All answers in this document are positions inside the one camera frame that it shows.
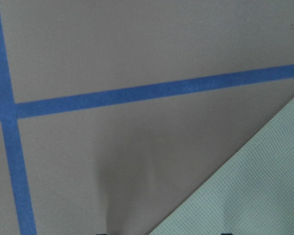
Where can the olive green long-sleeve shirt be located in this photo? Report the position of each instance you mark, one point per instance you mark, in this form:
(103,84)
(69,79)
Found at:
(251,194)

